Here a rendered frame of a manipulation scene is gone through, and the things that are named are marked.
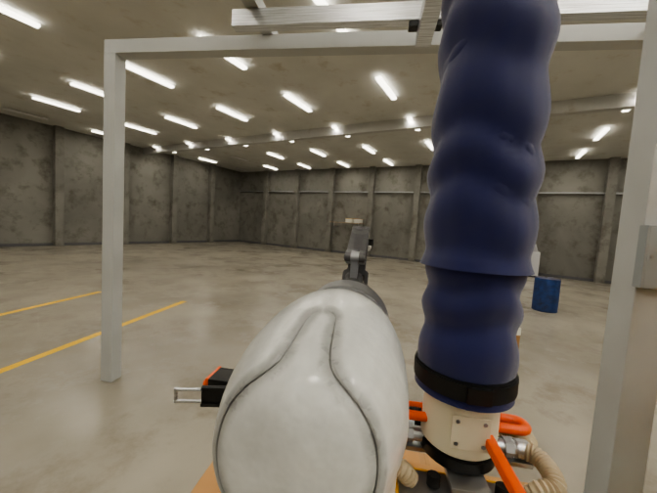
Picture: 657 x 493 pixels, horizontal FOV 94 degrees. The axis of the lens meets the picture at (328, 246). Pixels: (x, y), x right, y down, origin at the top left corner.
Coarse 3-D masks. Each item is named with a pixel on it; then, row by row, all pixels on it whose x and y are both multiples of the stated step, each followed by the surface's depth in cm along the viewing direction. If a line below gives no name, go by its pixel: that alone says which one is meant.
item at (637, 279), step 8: (640, 232) 146; (648, 232) 142; (656, 232) 142; (640, 240) 146; (648, 240) 142; (656, 240) 142; (640, 248) 145; (648, 248) 143; (656, 248) 142; (640, 256) 145; (648, 256) 143; (656, 256) 142; (640, 264) 145; (648, 264) 143; (656, 264) 142; (640, 272) 144; (648, 272) 143; (656, 272) 143; (640, 280) 144; (648, 280) 143; (656, 280) 143; (640, 288) 144; (648, 288) 144; (656, 288) 143
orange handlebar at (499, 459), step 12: (204, 384) 80; (420, 420) 72; (504, 420) 73; (516, 420) 73; (504, 432) 70; (516, 432) 69; (528, 432) 69; (492, 444) 63; (492, 456) 61; (504, 456) 60; (504, 468) 57; (504, 480) 55; (516, 480) 54; (516, 492) 52
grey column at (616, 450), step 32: (640, 64) 156; (640, 96) 154; (640, 128) 153; (640, 160) 151; (640, 192) 150; (640, 224) 149; (608, 320) 164; (640, 320) 149; (608, 352) 163; (640, 352) 150; (608, 384) 161; (640, 384) 151; (608, 416) 159; (640, 416) 152; (608, 448) 158; (640, 448) 153; (608, 480) 156; (640, 480) 154
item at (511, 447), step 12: (420, 432) 74; (408, 444) 75; (420, 444) 75; (504, 444) 72; (516, 444) 71; (516, 456) 71; (444, 468) 69; (528, 468) 71; (456, 480) 64; (468, 480) 65; (480, 480) 65; (456, 492) 62; (468, 492) 62; (480, 492) 62
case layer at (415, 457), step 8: (408, 456) 153; (416, 456) 153; (424, 456) 154; (424, 464) 148; (432, 464) 149; (208, 472) 135; (200, 480) 131; (208, 480) 131; (216, 480) 132; (200, 488) 127; (208, 488) 127; (216, 488) 128
